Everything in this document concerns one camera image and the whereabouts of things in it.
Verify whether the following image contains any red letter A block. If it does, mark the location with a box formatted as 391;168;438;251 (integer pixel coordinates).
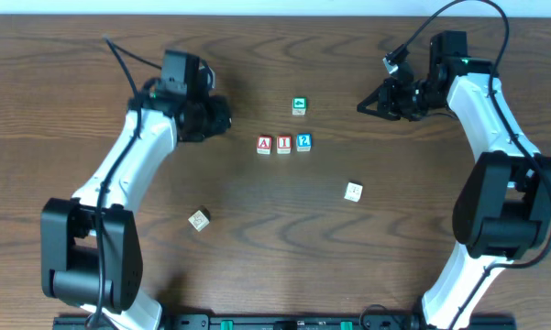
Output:
257;136;272;155

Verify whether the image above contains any blue number 2 block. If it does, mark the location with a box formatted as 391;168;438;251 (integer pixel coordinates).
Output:
296;133;313;152

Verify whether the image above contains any red letter I block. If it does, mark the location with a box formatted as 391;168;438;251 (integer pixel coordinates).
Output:
276;136;292;154

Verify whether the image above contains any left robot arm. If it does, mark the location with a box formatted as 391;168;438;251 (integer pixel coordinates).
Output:
40;94;232;329

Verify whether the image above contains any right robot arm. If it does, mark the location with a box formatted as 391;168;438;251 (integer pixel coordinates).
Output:
358;53;551;329

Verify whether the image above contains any green number 4 block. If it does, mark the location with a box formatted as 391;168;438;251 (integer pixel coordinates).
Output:
292;97;307;116

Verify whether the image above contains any plain white wooden block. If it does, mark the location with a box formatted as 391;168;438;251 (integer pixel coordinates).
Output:
344;182;363;203

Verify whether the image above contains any dark red sided block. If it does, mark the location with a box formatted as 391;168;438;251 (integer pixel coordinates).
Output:
188;207;210;232

